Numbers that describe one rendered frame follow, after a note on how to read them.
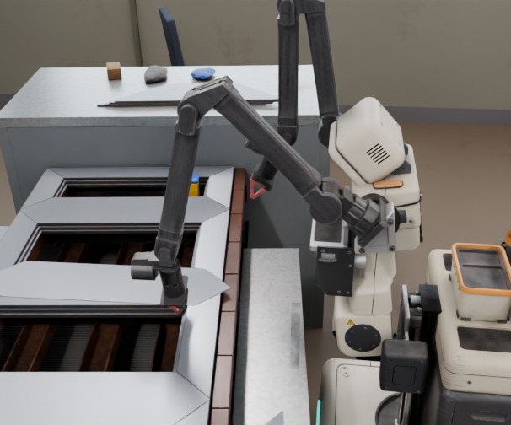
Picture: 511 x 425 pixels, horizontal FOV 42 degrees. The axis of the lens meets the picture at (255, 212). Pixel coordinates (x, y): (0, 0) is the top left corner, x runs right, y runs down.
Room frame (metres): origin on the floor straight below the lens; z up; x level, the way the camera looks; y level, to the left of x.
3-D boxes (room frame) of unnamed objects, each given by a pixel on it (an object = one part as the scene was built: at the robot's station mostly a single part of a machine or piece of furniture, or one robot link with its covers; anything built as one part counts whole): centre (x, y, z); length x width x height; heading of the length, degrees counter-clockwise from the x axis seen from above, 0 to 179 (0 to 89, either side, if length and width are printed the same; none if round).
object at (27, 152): (2.41, 0.35, 0.51); 1.30 x 0.04 x 1.01; 88
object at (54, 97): (2.69, 0.34, 1.03); 1.30 x 0.60 x 0.04; 88
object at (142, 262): (1.42, 0.27, 1.05); 0.12 x 0.09 x 0.12; 84
